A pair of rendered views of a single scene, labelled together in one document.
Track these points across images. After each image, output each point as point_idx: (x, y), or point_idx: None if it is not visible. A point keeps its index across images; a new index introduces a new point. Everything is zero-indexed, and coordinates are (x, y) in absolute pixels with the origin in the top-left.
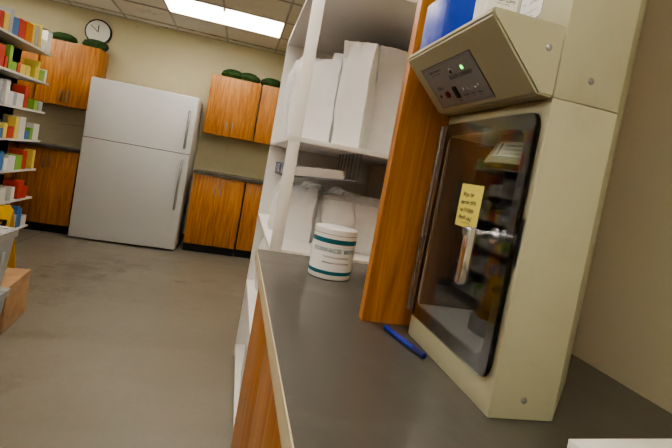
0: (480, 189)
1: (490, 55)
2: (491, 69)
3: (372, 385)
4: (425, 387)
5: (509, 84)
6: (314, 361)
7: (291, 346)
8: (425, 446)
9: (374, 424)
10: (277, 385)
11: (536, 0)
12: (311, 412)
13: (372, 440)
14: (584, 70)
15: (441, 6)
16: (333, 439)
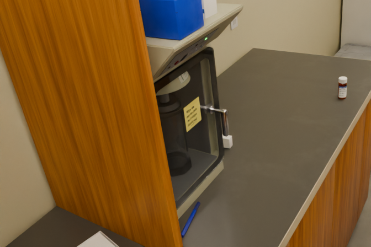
0: (196, 100)
1: (222, 27)
2: (215, 33)
3: (255, 194)
4: (228, 187)
5: (213, 38)
6: (271, 216)
7: (274, 232)
8: (268, 166)
9: (279, 177)
10: (300, 214)
11: None
12: (301, 187)
13: (287, 172)
14: None
15: (195, 1)
16: (302, 176)
